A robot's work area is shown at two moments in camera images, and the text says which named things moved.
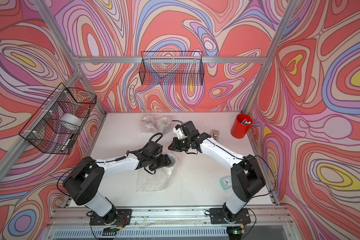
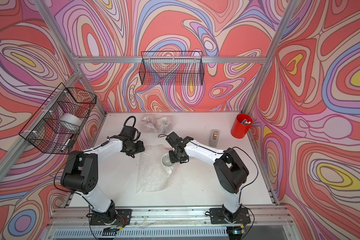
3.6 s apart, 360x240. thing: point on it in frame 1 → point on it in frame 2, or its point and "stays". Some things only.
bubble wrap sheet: x=165 y=124 stays
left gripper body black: x=156 y=162 → x=135 y=148
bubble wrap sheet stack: x=148 y=182 stays
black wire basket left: x=55 y=127 stays
